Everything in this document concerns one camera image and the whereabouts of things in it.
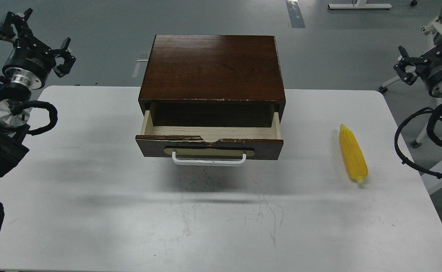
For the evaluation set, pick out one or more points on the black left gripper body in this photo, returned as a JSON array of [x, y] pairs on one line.
[[29, 66]]

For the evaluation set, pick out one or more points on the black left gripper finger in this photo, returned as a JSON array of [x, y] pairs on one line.
[[63, 69], [15, 26]]

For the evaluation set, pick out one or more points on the yellow corn cob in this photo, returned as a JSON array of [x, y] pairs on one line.
[[353, 157]]

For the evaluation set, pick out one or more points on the wooden drawer with white handle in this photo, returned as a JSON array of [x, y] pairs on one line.
[[211, 131]]

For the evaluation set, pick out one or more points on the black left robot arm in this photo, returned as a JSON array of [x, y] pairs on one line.
[[20, 116]]

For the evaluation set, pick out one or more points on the white table leg base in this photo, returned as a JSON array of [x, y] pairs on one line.
[[360, 5]]

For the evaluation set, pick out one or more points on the grey floor tape strip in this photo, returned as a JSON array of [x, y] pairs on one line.
[[295, 14]]

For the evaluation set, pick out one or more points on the dark wooden cabinet box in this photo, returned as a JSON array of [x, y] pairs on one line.
[[218, 69]]

